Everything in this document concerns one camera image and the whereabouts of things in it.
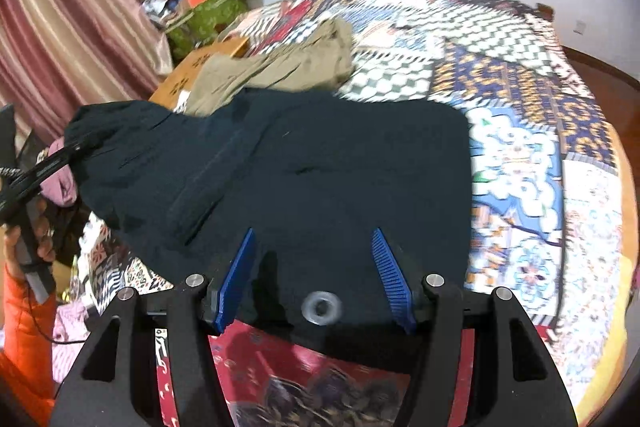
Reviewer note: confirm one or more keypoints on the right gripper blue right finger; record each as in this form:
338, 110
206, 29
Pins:
401, 276

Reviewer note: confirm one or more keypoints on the patchwork patterned bedspread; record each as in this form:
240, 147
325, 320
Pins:
515, 344

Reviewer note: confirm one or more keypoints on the khaki folded pants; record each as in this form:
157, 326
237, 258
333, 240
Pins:
323, 61

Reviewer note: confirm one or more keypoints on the white wall socket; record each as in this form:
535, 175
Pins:
580, 27

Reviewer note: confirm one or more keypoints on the orange jacket sleeve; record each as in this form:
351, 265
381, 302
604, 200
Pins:
26, 359

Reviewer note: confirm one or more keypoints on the black pants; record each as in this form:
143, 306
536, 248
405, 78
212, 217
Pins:
312, 176

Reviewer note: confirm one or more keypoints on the pink gold striped curtain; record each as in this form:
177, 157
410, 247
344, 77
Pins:
58, 55

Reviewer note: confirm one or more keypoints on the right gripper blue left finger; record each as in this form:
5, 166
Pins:
224, 293

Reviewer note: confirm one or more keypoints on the person left hand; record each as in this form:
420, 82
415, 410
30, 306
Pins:
28, 248

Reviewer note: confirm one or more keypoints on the wooden bed post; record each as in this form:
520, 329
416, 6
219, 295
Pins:
546, 12

